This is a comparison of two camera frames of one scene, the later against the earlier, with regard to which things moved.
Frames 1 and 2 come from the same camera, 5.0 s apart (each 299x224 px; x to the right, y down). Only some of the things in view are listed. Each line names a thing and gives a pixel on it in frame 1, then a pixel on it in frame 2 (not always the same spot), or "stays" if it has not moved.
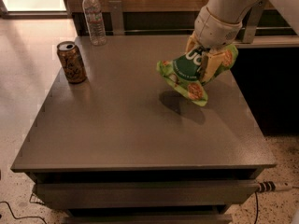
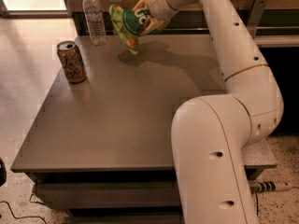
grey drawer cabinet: x=126 y=147 stays
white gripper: x=215 y=32 → x=159 y=4
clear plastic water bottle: x=94 y=19 stays
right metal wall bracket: x=254 y=19 stays
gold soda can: x=71 y=62 stays
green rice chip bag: x=185 y=72 → x=129 y=23
